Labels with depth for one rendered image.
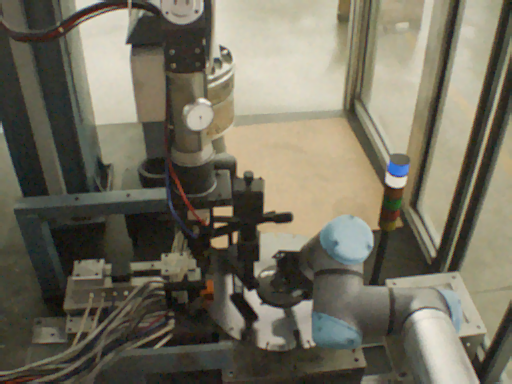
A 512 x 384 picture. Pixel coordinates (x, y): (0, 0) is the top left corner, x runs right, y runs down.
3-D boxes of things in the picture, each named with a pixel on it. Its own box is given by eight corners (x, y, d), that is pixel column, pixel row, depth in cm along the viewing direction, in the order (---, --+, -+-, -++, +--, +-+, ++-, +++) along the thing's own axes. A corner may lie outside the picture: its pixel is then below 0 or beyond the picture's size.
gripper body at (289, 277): (270, 256, 108) (288, 238, 97) (313, 258, 110) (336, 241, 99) (270, 296, 105) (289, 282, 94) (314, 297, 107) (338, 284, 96)
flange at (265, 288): (310, 305, 116) (311, 297, 114) (256, 307, 116) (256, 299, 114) (305, 266, 125) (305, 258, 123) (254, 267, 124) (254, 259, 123)
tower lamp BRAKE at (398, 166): (404, 163, 124) (406, 152, 122) (410, 175, 121) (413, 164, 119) (384, 164, 124) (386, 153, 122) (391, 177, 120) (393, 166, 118)
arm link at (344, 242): (326, 262, 80) (328, 206, 84) (302, 279, 90) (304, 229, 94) (377, 269, 82) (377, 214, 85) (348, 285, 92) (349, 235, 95)
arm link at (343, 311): (390, 345, 78) (390, 270, 82) (310, 341, 79) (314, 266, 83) (380, 352, 85) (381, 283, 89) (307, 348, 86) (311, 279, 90)
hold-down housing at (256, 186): (263, 248, 112) (265, 165, 99) (263, 266, 108) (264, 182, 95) (235, 247, 112) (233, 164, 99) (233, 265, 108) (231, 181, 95)
